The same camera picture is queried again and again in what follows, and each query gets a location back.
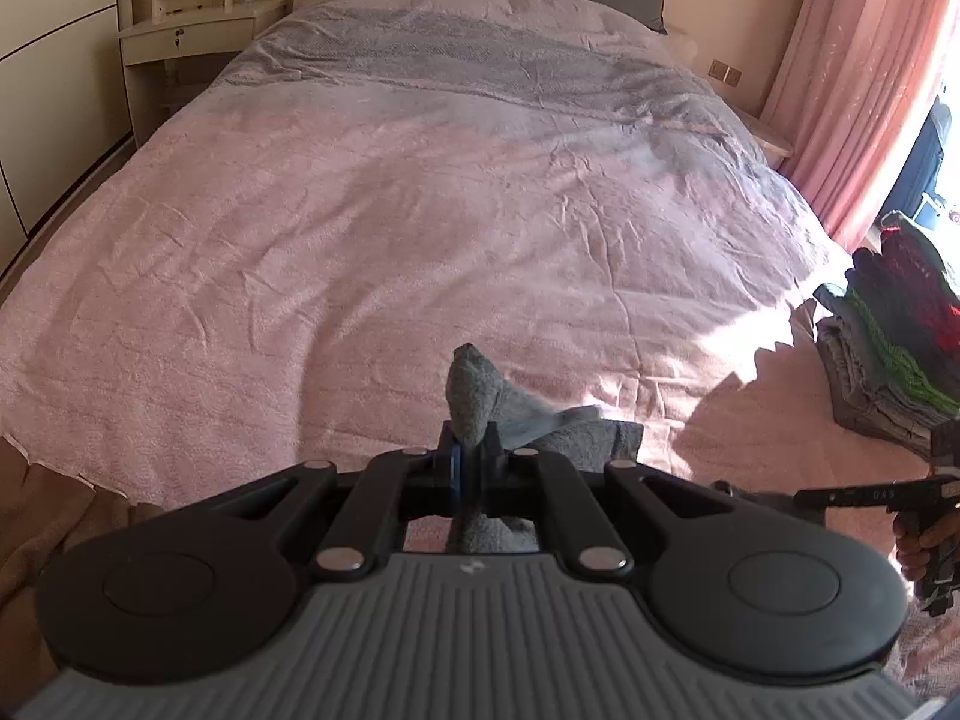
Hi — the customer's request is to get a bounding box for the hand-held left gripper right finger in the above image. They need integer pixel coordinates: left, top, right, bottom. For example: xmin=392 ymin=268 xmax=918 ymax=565
xmin=481 ymin=424 xmax=719 ymax=580

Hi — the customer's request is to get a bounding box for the white wardrobe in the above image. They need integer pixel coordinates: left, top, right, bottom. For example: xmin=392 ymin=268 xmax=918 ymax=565
xmin=0 ymin=0 xmax=122 ymax=282

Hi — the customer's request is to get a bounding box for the person's right hand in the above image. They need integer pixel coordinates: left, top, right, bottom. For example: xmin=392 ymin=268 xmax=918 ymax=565
xmin=892 ymin=508 xmax=960 ymax=584

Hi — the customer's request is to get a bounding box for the pink curtain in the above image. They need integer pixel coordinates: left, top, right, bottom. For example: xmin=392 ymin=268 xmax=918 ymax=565
xmin=761 ymin=0 xmax=960 ymax=253

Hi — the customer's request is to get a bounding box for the grey t-shirt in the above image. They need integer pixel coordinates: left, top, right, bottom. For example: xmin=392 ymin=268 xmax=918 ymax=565
xmin=442 ymin=343 xmax=646 ymax=552

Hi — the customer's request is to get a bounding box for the taupe folded garment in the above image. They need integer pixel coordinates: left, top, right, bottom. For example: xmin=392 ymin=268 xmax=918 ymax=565
xmin=816 ymin=317 xmax=950 ymax=460

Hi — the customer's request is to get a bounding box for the blue-grey folded garment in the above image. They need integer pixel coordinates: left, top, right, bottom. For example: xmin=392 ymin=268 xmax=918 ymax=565
xmin=814 ymin=281 xmax=871 ymax=332

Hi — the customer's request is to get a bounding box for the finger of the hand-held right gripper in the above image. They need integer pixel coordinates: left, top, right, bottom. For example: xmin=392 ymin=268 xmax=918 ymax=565
xmin=715 ymin=480 xmax=799 ymax=512

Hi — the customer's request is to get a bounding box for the green knit sweater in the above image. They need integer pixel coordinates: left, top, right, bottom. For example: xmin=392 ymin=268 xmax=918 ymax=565
xmin=846 ymin=289 xmax=960 ymax=415

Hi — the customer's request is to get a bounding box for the cream dressing table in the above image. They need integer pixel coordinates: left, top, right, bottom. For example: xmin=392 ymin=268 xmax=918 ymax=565
xmin=118 ymin=0 xmax=293 ymax=147

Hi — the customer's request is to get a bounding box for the tan bed skirt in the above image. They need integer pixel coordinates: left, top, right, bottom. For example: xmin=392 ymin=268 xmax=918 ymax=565
xmin=0 ymin=433 xmax=170 ymax=691

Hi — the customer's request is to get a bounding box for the dark blue suitcase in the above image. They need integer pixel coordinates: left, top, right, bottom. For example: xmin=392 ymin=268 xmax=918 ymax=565
xmin=896 ymin=96 xmax=955 ymax=220

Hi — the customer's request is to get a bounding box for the white nightstand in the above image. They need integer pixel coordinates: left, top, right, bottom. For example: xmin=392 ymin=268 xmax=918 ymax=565
xmin=731 ymin=109 xmax=794 ymax=160

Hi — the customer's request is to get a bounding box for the bed with pink bedspread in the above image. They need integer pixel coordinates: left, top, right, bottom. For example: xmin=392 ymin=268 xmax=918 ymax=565
xmin=0 ymin=0 xmax=960 ymax=691

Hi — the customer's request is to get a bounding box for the red and black knit garment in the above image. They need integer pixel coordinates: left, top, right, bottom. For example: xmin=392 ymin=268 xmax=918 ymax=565
xmin=876 ymin=211 xmax=960 ymax=362

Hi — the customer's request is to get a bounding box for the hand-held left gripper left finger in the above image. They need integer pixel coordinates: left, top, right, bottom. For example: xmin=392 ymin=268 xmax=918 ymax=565
xmin=229 ymin=424 xmax=462 ymax=583

